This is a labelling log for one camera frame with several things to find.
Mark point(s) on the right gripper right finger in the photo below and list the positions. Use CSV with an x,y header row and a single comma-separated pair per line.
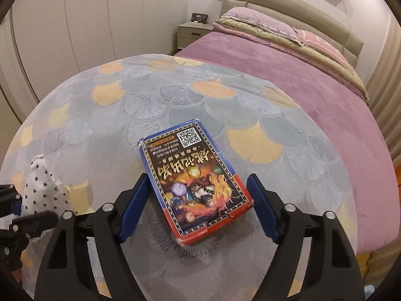
x,y
314,259

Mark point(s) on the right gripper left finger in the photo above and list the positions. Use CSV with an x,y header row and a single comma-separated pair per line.
x,y
84,259

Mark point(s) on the white heart-dotted pouch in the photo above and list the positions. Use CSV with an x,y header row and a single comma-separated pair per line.
x,y
43,191

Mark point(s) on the blue red card box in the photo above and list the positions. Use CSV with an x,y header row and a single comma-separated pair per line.
x,y
197,188

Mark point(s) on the patterned round tablecloth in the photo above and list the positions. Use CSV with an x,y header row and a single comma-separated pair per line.
x,y
88,130

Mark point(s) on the beige folded quilt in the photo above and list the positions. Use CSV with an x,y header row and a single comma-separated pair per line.
x,y
342,74

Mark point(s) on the beige curtain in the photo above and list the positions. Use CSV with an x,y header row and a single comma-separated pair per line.
x,y
384,92

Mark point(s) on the bed with purple cover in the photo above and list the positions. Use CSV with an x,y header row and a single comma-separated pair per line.
x,y
343,117

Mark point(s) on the white wardrobe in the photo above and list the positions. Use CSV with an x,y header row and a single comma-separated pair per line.
x,y
56,39

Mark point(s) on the pink pillow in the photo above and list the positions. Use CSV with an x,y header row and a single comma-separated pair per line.
x,y
321,45

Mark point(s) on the beige padded headboard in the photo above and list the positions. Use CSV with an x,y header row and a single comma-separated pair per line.
x,y
301,15

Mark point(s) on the purple pillow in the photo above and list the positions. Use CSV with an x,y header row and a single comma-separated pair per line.
x,y
243,15

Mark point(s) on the grey nightstand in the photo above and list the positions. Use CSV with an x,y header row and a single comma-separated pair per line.
x,y
188,33

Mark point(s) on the black picture frame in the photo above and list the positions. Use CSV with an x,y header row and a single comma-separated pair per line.
x,y
199,18

